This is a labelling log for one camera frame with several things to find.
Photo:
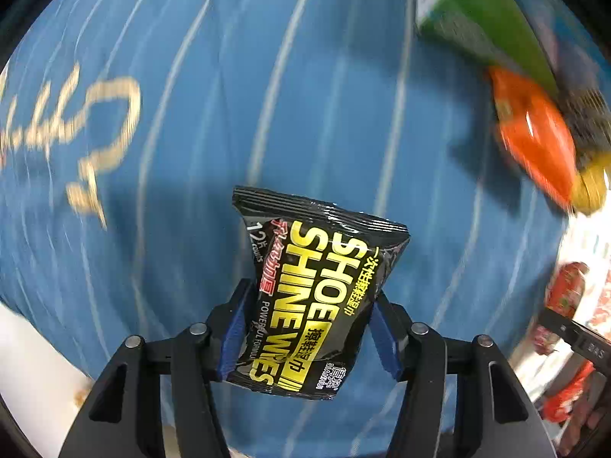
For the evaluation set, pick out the red and white packets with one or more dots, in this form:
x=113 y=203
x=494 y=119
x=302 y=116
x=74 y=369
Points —
x=580 y=343

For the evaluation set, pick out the orange snack packet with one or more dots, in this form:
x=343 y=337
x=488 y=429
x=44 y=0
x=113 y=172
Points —
x=534 y=129

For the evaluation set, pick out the green white box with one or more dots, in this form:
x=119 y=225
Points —
x=477 y=14

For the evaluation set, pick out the red printed packet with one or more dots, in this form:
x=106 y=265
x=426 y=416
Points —
x=565 y=291

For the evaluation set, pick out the blue striped blanket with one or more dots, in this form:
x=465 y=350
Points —
x=248 y=119

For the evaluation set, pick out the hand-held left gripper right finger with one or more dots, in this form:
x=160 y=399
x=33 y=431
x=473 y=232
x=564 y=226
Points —
x=384 y=338

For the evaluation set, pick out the black yellow wipes packet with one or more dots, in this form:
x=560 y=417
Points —
x=310 y=296

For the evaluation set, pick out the white sheet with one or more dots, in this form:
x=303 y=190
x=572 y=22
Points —
x=33 y=367

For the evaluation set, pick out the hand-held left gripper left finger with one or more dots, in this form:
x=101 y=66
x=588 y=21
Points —
x=234 y=331

